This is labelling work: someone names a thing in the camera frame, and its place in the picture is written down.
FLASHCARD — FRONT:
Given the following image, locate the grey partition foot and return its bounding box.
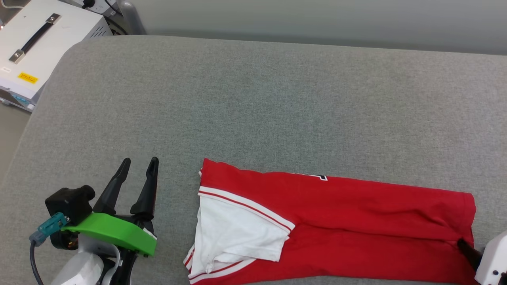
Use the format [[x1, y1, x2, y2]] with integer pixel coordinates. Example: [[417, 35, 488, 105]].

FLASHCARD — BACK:
[[117, 0, 147, 35]]

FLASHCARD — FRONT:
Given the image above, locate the red and white basketball jersey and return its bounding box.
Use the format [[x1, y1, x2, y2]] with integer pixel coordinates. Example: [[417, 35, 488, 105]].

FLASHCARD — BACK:
[[183, 158, 477, 285]]

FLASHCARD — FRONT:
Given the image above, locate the grey cable with teal connector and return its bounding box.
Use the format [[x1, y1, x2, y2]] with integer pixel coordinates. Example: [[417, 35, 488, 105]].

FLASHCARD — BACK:
[[29, 213, 69, 285]]

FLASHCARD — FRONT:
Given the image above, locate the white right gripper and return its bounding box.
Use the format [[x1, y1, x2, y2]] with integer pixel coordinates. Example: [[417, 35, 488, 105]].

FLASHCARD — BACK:
[[458, 231, 507, 285]]

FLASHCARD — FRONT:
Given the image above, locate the white partition panel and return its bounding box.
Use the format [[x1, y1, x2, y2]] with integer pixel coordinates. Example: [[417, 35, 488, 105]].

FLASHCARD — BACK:
[[119, 0, 507, 56]]

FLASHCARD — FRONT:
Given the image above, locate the black case carry handle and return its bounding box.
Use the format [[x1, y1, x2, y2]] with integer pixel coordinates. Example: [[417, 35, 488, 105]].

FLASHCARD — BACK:
[[9, 13, 62, 65]]

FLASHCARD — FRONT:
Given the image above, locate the white power strip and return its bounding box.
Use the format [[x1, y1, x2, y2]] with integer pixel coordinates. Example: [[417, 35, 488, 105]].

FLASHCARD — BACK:
[[59, 0, 119, 17]]

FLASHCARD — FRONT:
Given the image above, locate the white equipment case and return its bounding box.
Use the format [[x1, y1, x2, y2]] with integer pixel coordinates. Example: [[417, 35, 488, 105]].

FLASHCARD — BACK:
[[0, 0, 113, 113]]

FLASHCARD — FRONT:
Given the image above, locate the green and white left gripper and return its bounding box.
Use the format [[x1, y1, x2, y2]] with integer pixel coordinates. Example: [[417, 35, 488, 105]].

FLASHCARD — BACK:
[[61, 157, 160, 285]]

